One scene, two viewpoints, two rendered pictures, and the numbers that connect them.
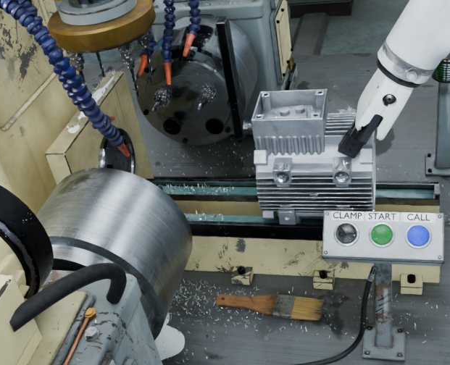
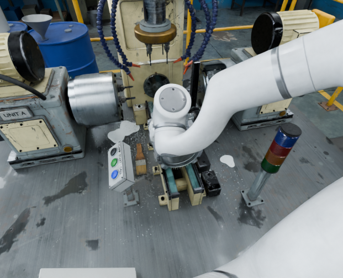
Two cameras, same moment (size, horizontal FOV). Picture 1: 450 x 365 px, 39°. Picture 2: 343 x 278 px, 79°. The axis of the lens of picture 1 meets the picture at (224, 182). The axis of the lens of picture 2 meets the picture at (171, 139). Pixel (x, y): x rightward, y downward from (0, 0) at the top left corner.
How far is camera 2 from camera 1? 0.91 m
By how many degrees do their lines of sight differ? 44
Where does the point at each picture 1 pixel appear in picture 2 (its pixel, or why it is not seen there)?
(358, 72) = (310, 143)
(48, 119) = (154, 58)
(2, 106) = (132, 42)
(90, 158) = (141, 75)
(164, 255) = (93, 108)
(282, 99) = not seen: hidden behind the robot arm
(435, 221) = (120, 177)
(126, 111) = (175, 74)
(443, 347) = (133, 219)
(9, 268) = (9, 65)
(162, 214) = (105, 99)
